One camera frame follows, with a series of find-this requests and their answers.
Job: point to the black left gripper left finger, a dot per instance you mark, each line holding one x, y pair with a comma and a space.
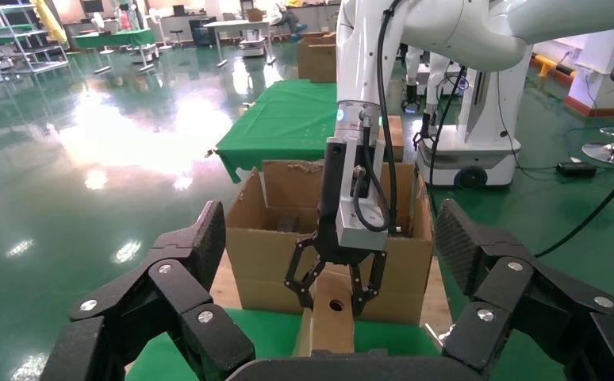
181, 284

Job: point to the black parked robot gripper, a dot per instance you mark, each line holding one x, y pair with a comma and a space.
410, 104
423, 134

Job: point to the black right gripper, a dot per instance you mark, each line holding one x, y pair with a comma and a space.
332, 184

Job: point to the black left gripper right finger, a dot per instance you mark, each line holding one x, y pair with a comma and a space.
496, 284

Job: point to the small brown cardboard box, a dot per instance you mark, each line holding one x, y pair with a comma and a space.
333, 331

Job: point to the white parked robot arm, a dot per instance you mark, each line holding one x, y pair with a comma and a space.
437, 79
413, 71

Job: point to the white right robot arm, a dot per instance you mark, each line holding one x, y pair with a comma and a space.
354, 52

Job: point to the large open cardboard carton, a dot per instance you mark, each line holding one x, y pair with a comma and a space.
265, 263

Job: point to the stacked brown cardboard boxes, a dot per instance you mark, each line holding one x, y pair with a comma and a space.
317, 63

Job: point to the brown wooden crate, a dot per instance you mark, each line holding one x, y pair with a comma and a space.
393, 137

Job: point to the green tablecloth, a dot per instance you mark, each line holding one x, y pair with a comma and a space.
275, 336
286, 121

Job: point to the white parked wheeled robot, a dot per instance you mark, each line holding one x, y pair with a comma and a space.
485, 105

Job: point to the silver binder clip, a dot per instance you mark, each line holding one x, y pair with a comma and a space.
211, 153
247, 105

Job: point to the black power adapter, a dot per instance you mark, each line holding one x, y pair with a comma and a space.
575, 169

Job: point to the yellow floor barrier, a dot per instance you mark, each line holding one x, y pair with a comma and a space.
546, 64

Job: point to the seated person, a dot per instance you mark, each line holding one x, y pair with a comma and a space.
286, 18

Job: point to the small white cart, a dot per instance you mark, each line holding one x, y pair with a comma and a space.
254, 46

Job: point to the white table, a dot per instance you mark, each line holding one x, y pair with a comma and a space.
238, 23

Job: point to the black cabinet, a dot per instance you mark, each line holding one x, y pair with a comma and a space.
202, 31

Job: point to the green covered table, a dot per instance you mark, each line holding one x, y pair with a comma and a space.
112, 39

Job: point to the metal shelving rack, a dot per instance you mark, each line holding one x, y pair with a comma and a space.
44, 65

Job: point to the yellow hanging cloth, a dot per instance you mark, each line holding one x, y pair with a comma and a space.
49, 23

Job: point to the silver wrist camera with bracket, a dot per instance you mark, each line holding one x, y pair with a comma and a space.
362, 239

